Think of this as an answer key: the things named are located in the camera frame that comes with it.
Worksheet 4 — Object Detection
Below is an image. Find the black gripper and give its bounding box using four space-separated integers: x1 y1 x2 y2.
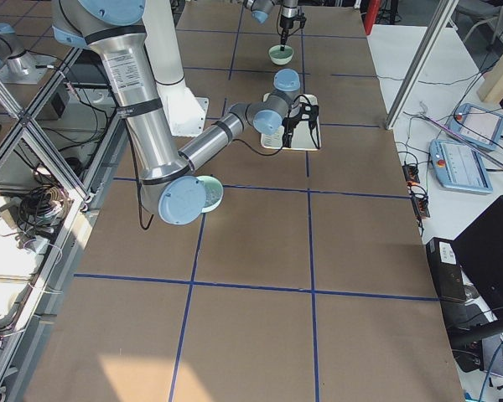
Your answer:
282 102 320 150
277 6 306 51

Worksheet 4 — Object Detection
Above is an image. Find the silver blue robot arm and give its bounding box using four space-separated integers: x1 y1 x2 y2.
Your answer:
51 1 319 225
242 0 307 50

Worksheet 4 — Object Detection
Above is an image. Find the white bear print tray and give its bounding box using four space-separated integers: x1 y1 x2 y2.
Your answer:
260 94 320 151

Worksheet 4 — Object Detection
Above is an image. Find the red cylinder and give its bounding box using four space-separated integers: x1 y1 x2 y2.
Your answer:
364 0 381 35

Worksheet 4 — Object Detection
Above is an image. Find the green bowl with ice cubes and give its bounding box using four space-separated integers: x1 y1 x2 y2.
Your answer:
197 176 224 214

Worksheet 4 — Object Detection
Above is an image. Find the orange black connector strip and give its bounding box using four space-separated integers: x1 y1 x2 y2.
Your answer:
402 163 430 219

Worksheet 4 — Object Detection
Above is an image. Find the blue teach pendant near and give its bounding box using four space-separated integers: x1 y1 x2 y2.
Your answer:
429 140 493 194

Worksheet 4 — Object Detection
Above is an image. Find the blue teach pendant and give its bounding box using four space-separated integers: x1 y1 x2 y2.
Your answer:
448 103 503 151
429 140 493 194

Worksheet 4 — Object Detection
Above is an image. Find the blue teach pendant far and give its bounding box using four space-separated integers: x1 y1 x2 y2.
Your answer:
448 103 503 151

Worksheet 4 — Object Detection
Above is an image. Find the black box on desk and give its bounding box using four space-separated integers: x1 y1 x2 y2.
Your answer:
426 237 466 303

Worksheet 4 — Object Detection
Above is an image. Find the black laptop computer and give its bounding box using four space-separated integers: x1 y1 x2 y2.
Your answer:
448 195 503 348

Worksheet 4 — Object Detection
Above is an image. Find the aluminium frame post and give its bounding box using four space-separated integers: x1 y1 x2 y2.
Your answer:
385 0 459 130

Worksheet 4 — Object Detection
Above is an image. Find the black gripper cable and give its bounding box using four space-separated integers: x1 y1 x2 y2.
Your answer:
137 94 319 230

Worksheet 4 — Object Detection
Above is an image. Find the aluminium frame rack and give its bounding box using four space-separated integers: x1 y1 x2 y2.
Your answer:
0 50 126 401

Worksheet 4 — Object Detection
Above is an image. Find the coiled cable bundle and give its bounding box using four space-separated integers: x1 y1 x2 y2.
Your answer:
17 186 72 231

